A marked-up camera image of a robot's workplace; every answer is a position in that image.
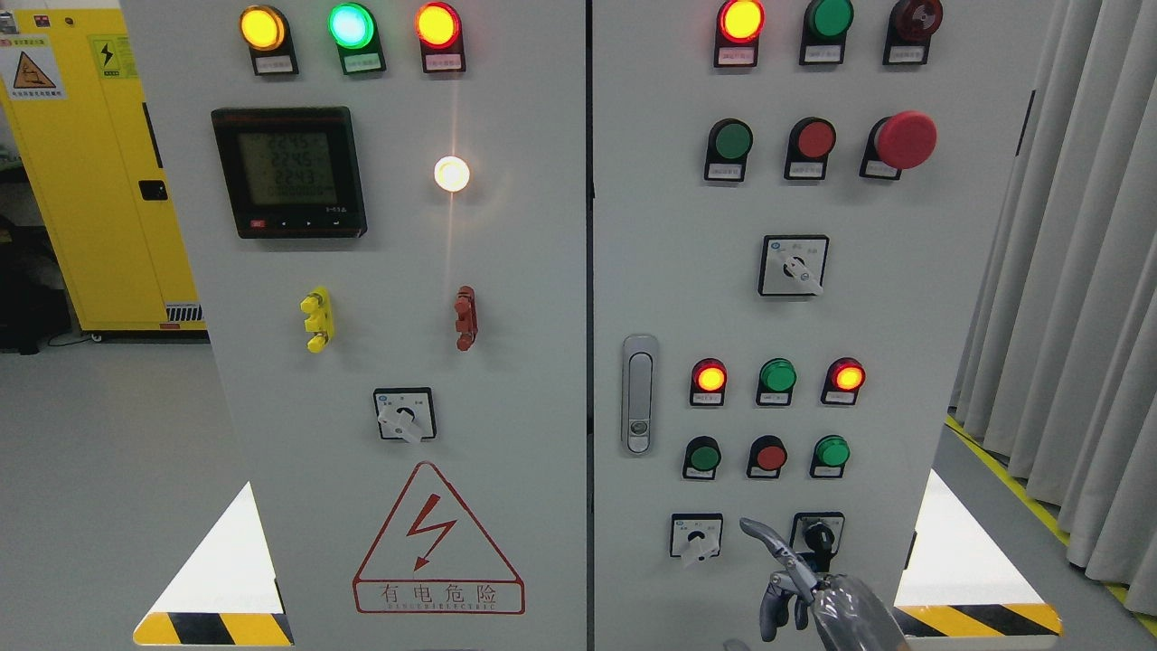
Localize lower left green push button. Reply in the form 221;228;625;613
681;436;720;479

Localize green push button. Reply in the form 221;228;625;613
809;434;852;479
681;436;720;479
703;117;756;183

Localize lower red push button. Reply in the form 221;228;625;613
747;434;788;479

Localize red push button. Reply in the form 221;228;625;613
747;434;788;479
784;117;837;182

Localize upper green push button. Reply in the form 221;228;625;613
703;117;756;183

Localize lower right green push button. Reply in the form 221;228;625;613
809;434;852;479

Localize upper red push button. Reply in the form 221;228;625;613
784;117;837;182

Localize red emergency stop mushroom button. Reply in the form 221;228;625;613
858;110;938;182

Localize grey electrical control cabinet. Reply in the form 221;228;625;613
123;1;1059;650

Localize red terminal socket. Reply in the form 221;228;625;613
452;284;479;352

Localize lower left red indicator lamp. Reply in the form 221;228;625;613
690;358;728;407

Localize red indicator lamp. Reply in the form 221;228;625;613
690;358;728;407
712;0;767;69
821;357;865;405
414;1;466;73

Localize white lit indicator lamp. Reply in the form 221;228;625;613
433;156;471;193

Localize lower green indicator lamp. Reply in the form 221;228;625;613
756;357;798;407

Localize green indicator lamp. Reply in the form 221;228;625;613
798;0;854;66
756;357;798;407
327;3;386;75

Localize yellow terminal socket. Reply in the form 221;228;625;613
300;286;334;354

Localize lower right red indicator lamp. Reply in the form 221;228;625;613
821;357;865;405

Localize red electric hazard warning sticker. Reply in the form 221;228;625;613
353;461;526;617

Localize black digital power meter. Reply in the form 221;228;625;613
212;106;367;239

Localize red indicator lamp top left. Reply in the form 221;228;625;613
414;1;466;73

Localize red indicator lamp top right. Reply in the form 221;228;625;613
712;0;767;69

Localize green indicator lamp top left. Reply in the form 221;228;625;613
327;3;386;75

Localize green indicator lamp top right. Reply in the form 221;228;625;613
798;0;854;66

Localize yellow indicator lamp top left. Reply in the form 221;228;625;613
239;5;299;77

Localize dark red buzzer lamp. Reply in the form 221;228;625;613
880;0;944;66

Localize grey pleated curtain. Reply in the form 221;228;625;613
955;1;1156;614

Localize left yellow black hazard tape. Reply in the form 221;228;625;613
132;611;294;646

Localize yellow black hazard tape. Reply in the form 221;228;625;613
892;602;1064;639
132;611;294;646

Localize right yellow black hazard tape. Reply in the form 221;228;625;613
892;602;1064;639

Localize yellow safety cabinet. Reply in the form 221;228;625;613
3;5;206;333

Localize silver door lock handle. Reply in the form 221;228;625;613
621;335;659;454

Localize left door rotary selector switch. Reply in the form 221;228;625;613
373;387;437;444

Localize upper right rotary selector switch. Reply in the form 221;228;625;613
757;234;830;297

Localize lower white rotary selector switch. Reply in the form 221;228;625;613
669;515;724;568

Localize black key selector switch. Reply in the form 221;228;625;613
790;511;843;574

